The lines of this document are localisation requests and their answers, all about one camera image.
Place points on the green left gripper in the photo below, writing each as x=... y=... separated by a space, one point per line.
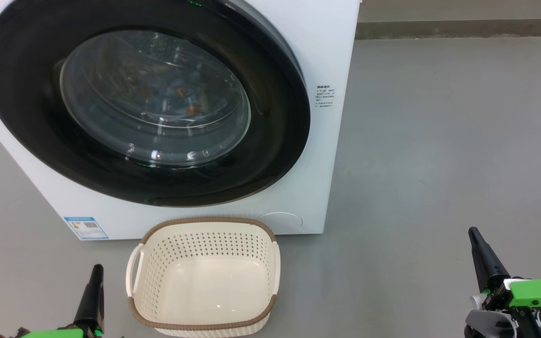
x=54 y=334

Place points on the white front-load washing machine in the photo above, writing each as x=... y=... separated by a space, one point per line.
x=331 y=56

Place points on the dark round glass washer door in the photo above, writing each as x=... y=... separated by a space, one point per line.
x=26 y=117

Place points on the blue orange patterned garment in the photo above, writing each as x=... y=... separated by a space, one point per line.
x=181 y=96

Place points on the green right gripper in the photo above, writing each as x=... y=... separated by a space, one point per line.
x=540 y=293

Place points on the blue energy label sticker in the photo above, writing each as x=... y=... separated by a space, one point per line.
x=86 y=227

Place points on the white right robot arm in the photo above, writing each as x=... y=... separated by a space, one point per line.
x=489 y=326

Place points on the cream perforated laundry basket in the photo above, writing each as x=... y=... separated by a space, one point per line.
x=204 y=286

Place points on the round white filter cover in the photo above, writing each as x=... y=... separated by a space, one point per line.
x=282 y=220

